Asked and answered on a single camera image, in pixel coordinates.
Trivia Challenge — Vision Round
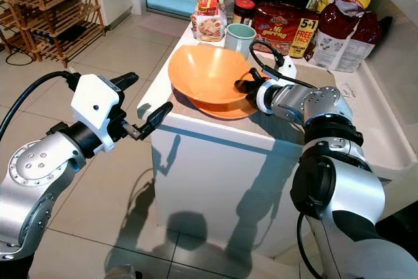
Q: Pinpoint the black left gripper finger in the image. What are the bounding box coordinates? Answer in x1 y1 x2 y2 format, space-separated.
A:
137 101 174 141
110 72 140 91

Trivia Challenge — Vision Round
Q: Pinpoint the orange plastic bowl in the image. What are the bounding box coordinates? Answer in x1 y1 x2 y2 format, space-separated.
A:
167 44 262 121

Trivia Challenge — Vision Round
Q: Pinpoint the mint green mug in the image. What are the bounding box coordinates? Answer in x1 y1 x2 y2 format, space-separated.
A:
223 23 258 56

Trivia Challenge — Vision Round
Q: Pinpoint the pink door mat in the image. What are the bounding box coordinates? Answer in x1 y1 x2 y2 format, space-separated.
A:
136 14 188 37

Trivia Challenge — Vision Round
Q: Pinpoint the red instant noodle multipack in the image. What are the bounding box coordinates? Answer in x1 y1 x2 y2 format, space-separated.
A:
252 2 321 59

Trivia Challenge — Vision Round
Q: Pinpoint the clear bag with red label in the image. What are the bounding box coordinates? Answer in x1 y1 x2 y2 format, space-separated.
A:
191 0 229 43

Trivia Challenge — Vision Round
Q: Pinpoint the red-lidded glass jar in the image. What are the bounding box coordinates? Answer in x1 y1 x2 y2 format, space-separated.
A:
232 0 256 26

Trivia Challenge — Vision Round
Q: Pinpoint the white kitchen counter cabinet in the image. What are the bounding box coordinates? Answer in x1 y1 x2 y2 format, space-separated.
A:
152 0 418 259

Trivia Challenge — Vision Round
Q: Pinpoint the wooden slatted shelf rack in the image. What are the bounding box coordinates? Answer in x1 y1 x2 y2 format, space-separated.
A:
0 0 106 69

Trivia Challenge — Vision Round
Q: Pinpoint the red and white food bag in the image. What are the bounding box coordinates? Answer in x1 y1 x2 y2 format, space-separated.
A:
307 0 383 73

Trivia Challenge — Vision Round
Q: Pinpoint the grey robot foot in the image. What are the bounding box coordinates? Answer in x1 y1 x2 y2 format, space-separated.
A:
104 264 138 279

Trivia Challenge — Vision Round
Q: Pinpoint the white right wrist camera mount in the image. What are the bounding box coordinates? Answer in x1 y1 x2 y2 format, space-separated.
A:
256 55 298 111

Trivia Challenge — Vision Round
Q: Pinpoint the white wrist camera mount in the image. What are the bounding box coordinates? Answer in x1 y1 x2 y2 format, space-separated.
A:
256 55 298 111
70 73 126 149

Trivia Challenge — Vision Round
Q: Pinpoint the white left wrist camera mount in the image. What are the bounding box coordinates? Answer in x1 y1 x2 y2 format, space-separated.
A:
70 73 126 149

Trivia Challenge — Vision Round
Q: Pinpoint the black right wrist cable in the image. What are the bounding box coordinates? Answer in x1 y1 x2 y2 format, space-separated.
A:
249 39 327 90

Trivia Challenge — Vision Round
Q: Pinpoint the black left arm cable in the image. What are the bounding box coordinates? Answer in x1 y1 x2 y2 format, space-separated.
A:
0 69 83 137

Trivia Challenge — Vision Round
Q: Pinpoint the black floor cable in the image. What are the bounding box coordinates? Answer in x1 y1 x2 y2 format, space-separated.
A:
0 31 36 67

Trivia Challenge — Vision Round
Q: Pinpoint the black right shoulder cable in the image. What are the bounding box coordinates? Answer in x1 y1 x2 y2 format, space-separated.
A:
296 212 315 279

